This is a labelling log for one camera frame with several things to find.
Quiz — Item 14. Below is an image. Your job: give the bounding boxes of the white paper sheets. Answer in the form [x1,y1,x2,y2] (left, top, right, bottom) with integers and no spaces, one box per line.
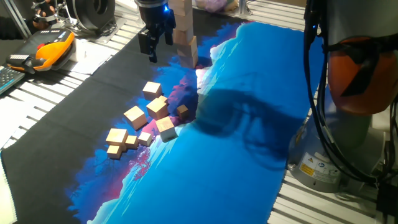
[58,39,114,75]

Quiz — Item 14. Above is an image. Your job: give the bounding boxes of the aluminium frame post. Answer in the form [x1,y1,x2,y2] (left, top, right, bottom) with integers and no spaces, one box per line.
[1,0,32,40]

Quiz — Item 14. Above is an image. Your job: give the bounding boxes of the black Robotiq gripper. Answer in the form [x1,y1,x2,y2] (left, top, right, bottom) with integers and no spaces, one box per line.
[137,4,177,63]

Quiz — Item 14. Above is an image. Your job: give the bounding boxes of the orange black teach pendant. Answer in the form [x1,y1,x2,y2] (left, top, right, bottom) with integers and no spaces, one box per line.
[5,27,76,75]

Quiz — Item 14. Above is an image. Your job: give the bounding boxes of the purple plastic bag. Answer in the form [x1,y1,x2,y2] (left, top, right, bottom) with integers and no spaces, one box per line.
[195,0,229,13]

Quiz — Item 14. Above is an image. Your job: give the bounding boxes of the bare human hand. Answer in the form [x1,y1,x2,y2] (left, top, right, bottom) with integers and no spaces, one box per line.
[32,14,58,30]

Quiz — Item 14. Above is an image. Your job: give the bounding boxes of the black cloth strap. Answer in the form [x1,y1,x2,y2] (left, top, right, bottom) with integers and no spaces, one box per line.
[323,34,398,97]

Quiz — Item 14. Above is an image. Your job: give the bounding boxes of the black round spool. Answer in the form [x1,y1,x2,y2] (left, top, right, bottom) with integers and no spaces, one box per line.
[64,0,117,32]

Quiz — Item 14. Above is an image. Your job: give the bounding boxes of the metal post with foot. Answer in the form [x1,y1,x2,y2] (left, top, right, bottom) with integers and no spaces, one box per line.
[236,0,253,17]

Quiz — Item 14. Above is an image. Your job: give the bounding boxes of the dark computer keyboard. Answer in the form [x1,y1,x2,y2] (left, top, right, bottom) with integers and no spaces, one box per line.
[0,64,26,95]

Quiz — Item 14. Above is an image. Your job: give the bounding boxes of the grey metal base plate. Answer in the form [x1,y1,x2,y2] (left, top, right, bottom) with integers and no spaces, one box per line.
[51,15,127,44]

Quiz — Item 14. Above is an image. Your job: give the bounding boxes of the blue landscape printed cloth mat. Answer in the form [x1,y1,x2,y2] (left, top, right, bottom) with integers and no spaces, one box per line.
[0,8,327,224]

